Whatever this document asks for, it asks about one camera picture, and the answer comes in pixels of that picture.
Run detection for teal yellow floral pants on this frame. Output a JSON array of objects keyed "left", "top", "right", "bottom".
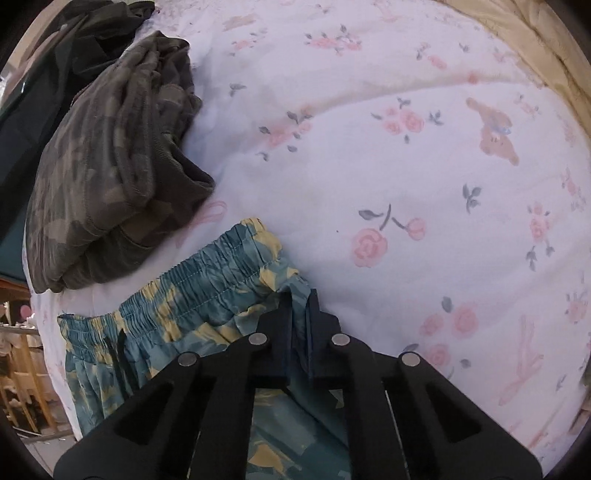
[{"left": 58, "top": 218, "right": 351, "bottom": 479}]

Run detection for yellow wooden chair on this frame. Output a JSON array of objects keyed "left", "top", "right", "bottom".
[{"left": 1, "top": 324, "right": 60, "bottom": 436}]

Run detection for white floral bed sheet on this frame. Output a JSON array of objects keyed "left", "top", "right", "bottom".
[{"left": 32, "top": 1, "right": 590, "bottom": 471}]

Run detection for folded camouflage pants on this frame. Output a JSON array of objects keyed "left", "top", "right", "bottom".
[{"left": 25, "top": 32, "right": 214, "bottom": 293}]

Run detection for cream beige comforter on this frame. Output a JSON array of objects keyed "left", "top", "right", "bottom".
[{"left": 446, "top": 0, "right": 590, "bottom": 132}]

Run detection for black plastic sheet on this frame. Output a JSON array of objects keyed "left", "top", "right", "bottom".
[{"left": 0, "top": 0, "right": 157, "bottom": 241}]

